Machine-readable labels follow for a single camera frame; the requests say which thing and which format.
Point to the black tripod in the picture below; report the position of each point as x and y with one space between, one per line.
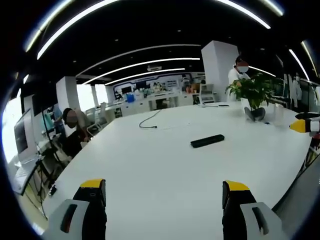
51 147

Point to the white keyboard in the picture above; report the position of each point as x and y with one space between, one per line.
23 175

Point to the white pillar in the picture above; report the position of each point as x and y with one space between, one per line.
218 71

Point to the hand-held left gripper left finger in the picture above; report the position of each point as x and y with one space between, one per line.
82 212

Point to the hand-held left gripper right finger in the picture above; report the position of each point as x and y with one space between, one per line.
246 212

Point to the black remote control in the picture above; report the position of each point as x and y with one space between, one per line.
207 140

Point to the green potted plant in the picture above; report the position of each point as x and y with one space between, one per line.
251 95

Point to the white counter with cabinets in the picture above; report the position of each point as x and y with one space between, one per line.
150 100

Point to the white office chair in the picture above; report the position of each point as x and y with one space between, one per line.
96 120

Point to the computer monitor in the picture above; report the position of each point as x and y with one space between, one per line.
23 135

